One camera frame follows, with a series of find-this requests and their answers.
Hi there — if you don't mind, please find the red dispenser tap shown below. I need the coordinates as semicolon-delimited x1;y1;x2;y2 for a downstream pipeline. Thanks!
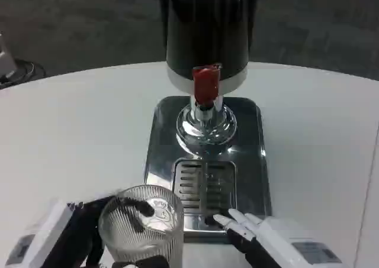
192;63;222;106

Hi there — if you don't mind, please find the steel drip tray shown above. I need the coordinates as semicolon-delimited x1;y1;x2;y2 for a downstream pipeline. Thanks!
142;95;272;238

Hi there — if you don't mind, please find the clear ribbed glass cup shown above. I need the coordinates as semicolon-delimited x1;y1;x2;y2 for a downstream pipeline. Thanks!
97;185;185;268

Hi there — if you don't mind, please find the black drink dispenser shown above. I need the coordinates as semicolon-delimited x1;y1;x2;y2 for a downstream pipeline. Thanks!
159;0;261;146

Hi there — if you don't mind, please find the white device with black base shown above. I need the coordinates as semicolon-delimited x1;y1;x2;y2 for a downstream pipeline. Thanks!
0;31;47;89

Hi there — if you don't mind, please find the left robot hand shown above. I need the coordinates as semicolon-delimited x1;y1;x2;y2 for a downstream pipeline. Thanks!
5;190;171;268

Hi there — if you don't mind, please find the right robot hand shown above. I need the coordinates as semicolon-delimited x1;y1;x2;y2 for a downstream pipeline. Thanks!
213;208;343;268

